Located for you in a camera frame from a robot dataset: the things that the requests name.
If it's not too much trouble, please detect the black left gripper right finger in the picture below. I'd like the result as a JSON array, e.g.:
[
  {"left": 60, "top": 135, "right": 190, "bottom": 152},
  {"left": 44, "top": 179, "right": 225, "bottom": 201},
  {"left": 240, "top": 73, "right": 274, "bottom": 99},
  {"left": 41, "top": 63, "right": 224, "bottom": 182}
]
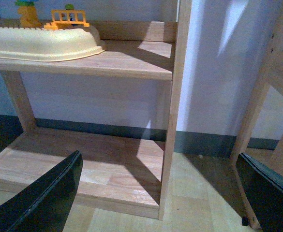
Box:
[{"left": 236, "top": 153, "right": 283, "bottom": 232}]

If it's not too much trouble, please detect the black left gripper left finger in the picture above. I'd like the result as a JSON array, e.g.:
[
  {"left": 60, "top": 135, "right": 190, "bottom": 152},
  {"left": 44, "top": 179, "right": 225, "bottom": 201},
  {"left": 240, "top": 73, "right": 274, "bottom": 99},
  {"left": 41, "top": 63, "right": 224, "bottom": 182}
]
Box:
[{"left": 0, "top": 151, "right": 83, "bottom": 232}]

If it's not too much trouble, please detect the left wooden shelf unit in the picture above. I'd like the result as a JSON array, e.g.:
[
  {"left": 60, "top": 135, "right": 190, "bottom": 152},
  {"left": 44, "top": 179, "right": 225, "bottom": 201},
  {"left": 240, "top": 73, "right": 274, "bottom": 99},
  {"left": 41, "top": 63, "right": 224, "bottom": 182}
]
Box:
[{"left": 0, "top": 0, "right": 192, "bottom": 219}]

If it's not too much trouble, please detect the wooden shelf unit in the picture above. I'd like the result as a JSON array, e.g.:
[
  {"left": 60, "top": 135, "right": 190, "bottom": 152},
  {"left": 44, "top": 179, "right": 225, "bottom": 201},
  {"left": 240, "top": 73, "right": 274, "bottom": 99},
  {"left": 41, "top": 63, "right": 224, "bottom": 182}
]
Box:
[
  {"left": 0, "top": 0, "right": 192, "bottom": 219},
  {"left": 230, "top": 2, "right": 283, "bottom": 230}
]

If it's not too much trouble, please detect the right wooden shelf unit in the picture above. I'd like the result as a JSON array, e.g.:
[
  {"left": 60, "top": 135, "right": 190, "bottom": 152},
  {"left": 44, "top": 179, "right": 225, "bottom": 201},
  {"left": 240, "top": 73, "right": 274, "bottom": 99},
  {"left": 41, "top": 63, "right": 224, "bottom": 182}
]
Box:
[{"left": 230, "top": 2, "right": 283, "bottom": 230}]

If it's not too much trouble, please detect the cream plastic toy base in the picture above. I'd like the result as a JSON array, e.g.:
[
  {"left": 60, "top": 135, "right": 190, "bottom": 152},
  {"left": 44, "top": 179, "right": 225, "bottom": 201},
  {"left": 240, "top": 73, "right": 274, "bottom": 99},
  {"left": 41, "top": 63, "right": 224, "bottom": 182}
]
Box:
[{"left": 0, "top": 26, "right": 106, "bottom": 62}]

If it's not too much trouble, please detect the yellow toy block figure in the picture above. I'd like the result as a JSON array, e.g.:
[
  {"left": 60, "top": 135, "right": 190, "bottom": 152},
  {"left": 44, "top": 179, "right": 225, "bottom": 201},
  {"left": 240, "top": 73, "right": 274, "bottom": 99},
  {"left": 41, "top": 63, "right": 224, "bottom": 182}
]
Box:
[{"left": 15, "top": 0, "right": 42, "bottom": 28}]

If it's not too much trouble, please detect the orange toy fence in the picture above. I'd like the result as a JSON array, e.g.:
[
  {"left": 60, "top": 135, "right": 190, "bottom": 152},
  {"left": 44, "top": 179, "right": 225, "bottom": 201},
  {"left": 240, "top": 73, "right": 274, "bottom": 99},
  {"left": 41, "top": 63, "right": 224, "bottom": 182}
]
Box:
[{"left": 44, "top": 10, "right": 90, "bottom": 30}]

